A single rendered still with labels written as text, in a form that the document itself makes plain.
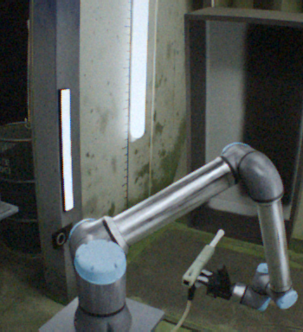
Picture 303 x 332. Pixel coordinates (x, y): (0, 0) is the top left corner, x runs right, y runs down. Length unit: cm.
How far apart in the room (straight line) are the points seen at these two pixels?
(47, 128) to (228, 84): 100
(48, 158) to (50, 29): 63
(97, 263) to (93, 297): 11
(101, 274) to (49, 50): 112
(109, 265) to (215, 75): 138
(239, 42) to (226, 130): 53
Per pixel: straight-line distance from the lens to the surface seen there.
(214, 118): 225
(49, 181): 199
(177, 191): 127
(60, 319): 131
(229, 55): 211
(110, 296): 113
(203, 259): 178
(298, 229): 297
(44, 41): 186
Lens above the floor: 150
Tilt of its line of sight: 19 degrees down
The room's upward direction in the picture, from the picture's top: 2 degrees clockwise
